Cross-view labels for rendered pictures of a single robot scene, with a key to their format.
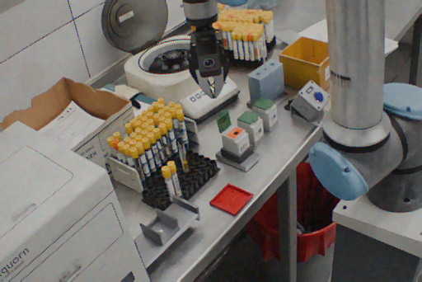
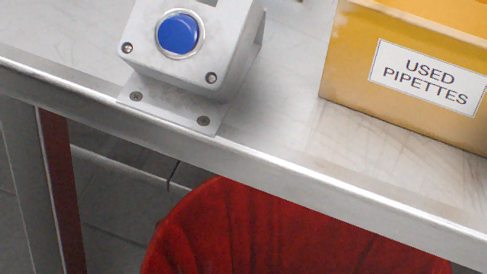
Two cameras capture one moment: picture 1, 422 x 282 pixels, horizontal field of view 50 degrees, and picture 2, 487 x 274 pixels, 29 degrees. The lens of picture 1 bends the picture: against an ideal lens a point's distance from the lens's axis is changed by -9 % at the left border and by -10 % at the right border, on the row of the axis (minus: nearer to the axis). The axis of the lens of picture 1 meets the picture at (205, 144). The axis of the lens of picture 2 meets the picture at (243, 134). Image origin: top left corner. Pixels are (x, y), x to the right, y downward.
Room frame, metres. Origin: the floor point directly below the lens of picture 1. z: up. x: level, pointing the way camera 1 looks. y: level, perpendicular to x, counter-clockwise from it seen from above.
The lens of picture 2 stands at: (0.83, -0.66, 1.38)
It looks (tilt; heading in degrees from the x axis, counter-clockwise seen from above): 54 degrees down; 61
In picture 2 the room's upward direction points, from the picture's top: 7 degrees clockwise
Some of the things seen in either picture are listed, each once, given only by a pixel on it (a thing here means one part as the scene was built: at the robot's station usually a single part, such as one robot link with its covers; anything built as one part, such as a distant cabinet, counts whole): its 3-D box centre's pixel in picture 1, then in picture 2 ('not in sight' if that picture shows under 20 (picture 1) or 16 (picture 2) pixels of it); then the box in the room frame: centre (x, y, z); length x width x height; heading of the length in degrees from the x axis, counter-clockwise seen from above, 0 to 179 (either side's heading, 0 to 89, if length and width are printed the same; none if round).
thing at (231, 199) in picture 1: (231, 199); not in sight; (0.74, -0.03, 0.88); 0.07 x 0.07 x 0.01; 45
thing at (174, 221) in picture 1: (152, 237); not in sight; (0.63, 0.13, 0.92); 0.21 x 0.07 x 0.05; 135
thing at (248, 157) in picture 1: (236, 152); not in sight; (0.87, -0.07, 0.89); 0.09 x 0.05 x 0.04; 43
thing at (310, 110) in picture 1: (304, 99); (204, 12); (1.00, -0.27, 0.92); 0.13 x 0.07 x 0.08; 45
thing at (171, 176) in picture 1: (176, 166); not in sight; (0.82, 0.07, 0.93); 0.17 x 0.09 x 0.11; 135
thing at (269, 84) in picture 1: (266, 85); not in sight; (1.08, -0.19, 0.92); 0.10 x 0.07 x 0.10; 130
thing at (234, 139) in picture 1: (236, 143); not in sight; (0.87, -0.07, 0.92); 0.05 x 0.04 x 0.06; 43
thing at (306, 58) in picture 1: (311, 64); (452, 13); (1.15, -0.33, 0.93); 0.13 x 0.13 x 0.10; 44
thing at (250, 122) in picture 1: (250, 128); not in sight; (0.93, -0.11, 0.91); 0.05 x 0.04 x 0.07; 45
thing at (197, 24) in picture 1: (205, 37); not in sight; (0.99, -0.04, 1.14); 0.09 x 0.08 x 0.12; 173
